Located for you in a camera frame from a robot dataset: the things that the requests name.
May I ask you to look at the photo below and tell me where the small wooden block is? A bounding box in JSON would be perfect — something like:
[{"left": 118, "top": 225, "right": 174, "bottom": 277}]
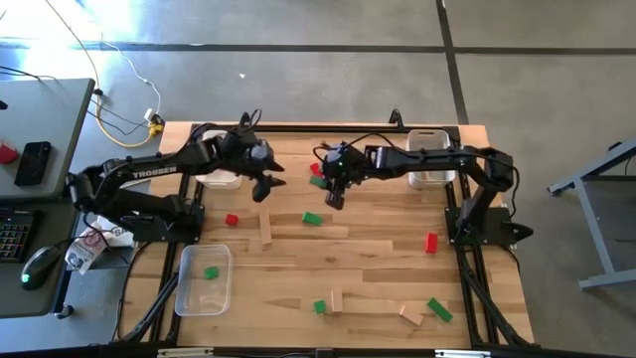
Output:
[{"left": 398, "top": 304, "right": 425, "bottom": 327}]

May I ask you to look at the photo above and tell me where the red can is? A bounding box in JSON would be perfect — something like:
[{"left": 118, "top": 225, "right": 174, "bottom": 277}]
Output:
[{"left": 0, "top": 142, "right": 20, "bottom": 166}]

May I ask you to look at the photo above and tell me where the black aluminium table frame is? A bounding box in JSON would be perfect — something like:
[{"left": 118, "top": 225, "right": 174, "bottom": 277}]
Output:
[{"left": 112, "top": 121, "right": 536, "bottom": 349}]

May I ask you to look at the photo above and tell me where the black floor cable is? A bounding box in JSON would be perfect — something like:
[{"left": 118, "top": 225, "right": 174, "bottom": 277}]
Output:
[{"left": 86, "top": 96, "right": 153, "bottom": 138}]

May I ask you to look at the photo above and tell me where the white plastic bin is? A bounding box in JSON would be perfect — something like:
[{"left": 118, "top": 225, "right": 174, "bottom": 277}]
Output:
[
  {"left": 194, "top": 129, "right": 244, "bottom": 191},
  {"left": 405, "top": 128, "right": 457, "bottom": 191}
]

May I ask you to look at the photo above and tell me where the long wooden plank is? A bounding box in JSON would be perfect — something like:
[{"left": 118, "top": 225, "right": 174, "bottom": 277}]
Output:
[{"left": 257, "top": 207, "right": 273, "bottom": 246}]

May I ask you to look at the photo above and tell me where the yellow cable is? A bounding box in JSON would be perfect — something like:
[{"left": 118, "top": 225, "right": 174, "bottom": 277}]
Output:
[{"left": 94, "top": 93, "right": 165, "bottom": 149}]

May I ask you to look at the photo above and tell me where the black smartphone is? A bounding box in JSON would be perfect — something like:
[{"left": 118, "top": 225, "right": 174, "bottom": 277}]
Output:
[{"left": 13, "top": 140, "right": 53, "bottom": 188}]

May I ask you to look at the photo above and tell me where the backlit black keyboard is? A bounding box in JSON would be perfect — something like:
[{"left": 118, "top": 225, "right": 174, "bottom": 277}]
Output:
[{"left": 0, "top": 211, "right": 34, "bottom": 264}]

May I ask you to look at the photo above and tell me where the green rectangular block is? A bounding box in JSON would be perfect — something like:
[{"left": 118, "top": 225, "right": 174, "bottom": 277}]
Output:
[{"left": 426, "top": 296, "right": 454, "bottom": 324}]

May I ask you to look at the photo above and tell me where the black computer mouse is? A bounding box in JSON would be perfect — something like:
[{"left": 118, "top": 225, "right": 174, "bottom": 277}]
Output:
[{"left": 19, "top": 244, "right": 63, "bottom": 292}]

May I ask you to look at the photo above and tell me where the clear plastic bin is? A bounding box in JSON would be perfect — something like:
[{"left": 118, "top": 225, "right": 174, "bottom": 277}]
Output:
[{"left": 173, "top": 243, "right": 235, "bottom": 318}]

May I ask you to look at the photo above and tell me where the thin beige cable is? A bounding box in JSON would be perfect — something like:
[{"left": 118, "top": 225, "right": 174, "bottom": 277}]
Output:
[{"left": 43, "top": 0, "right": 100, "bottom": 95}]

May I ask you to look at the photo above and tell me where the white printed bag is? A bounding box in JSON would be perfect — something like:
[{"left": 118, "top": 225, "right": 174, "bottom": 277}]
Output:
[{"left": 96, "top": 221, "right": 136, "bottom": 249}]

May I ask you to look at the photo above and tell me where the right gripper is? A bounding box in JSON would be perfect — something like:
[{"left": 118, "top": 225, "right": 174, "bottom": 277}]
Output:
[{"left": 321, "top": 142, "right": 368, "bottom": 211}]

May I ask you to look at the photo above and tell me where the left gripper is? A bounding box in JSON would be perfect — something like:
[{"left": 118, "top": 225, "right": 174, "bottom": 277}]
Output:
[{"left": 226, "top": 128, "right": 289, "bottom": 203}]

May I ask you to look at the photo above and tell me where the silver aluminium bracket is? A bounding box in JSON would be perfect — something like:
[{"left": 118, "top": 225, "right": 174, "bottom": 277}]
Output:
[
  {"left": 434, "top": 348, "right": 492, "bottom": 358},
  {"left": 156, "top": 347, "right": 215, "bottom": 358}
]

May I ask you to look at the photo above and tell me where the white cable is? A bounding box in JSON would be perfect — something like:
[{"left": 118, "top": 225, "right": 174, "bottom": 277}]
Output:
[{"left": 98, "top": 39, "right": 163, "bottom": 120}]

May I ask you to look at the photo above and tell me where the printed snack bag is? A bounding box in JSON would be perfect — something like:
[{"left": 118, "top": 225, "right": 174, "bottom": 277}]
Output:
[{"left": 64, "top": 221, "right": 116, "bottom": 276}]

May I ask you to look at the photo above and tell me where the grey metal table frame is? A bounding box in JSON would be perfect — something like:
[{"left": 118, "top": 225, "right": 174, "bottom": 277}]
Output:
[{"left": 546, "top": 136, "right": 636, "bottom": 292}]

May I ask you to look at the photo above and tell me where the dark grey desk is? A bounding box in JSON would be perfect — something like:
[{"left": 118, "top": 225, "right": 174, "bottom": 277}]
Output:
[{"left": 0, "top": 196, "right": 84, "bottom": 320}]

